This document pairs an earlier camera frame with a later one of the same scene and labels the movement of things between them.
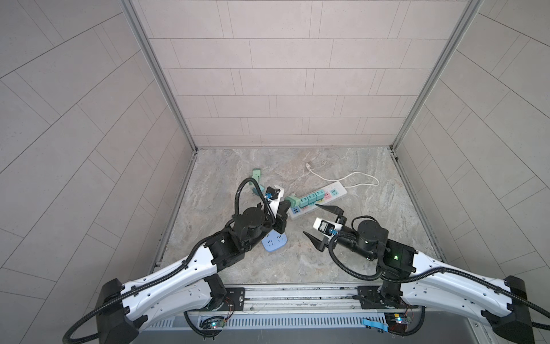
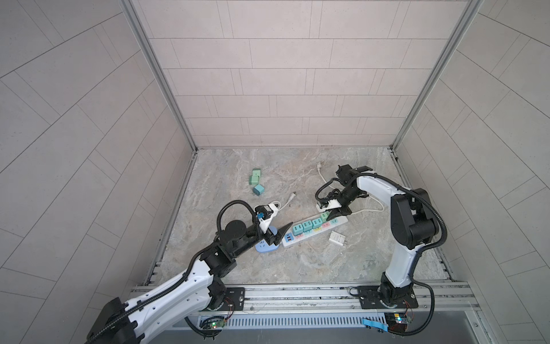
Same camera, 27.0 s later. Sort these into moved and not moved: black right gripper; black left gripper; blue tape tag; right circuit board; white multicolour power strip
Moved: black left gripper; white multicolour power strip; black right gripper
Not moved: blue tape tag; right circuit board
